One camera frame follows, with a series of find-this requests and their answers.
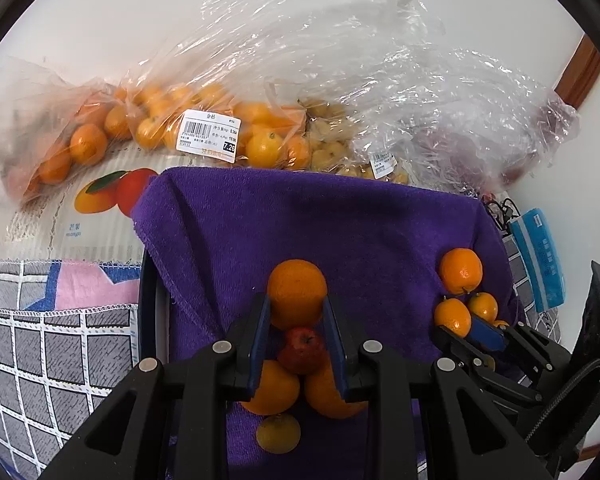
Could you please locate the yellow round fruit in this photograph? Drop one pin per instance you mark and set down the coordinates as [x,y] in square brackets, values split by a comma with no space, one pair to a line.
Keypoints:
[278,432]

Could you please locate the purple towel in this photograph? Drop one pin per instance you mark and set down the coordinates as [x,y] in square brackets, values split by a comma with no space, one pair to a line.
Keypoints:
[360,240]

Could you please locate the brown wooden door frame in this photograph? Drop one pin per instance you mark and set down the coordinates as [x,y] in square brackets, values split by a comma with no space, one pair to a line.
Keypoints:
[580,75]

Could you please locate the labelled plastic bag of kumquats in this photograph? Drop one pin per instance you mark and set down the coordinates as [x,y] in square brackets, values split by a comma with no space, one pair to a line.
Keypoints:
[260,145]

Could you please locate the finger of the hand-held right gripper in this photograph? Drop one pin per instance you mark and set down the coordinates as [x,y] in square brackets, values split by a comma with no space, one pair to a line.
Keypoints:
[487,334]
[540,352]

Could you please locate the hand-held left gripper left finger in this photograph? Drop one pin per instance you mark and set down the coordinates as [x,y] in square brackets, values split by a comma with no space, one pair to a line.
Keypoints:
[259,355]

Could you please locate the large orange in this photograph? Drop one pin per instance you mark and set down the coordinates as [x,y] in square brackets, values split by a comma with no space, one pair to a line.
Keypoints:
[297,292]

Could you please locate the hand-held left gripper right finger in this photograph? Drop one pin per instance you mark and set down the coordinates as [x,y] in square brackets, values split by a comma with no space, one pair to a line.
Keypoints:
[337,360]

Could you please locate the crumpled clear plastic wrap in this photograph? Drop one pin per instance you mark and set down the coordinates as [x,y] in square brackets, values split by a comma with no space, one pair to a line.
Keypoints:
[355,50]

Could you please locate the white printed fruit carton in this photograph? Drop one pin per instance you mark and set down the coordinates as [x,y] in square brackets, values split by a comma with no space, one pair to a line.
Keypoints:
[55,220]

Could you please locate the small red apple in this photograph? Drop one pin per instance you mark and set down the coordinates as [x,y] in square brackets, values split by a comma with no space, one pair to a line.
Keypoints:
[304,350]

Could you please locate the plastic bag of yellow fruits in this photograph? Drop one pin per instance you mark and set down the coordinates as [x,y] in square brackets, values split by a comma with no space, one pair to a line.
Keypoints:
[330,145]

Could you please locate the plastic bag of mandarins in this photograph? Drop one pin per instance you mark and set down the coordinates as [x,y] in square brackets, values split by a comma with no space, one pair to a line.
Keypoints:
[80,140]

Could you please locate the blue tissue pack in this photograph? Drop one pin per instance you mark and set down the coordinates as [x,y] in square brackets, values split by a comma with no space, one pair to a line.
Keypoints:
[540,260]

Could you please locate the grey checkered star blanket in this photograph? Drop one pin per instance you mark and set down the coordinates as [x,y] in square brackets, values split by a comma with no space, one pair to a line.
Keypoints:
[55,360]

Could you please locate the black tray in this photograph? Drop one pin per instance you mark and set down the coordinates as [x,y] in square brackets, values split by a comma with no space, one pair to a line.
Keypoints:
[152,290]

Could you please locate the plastic bag of red fruits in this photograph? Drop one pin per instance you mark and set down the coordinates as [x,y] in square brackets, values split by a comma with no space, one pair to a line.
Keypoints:
[480,150]

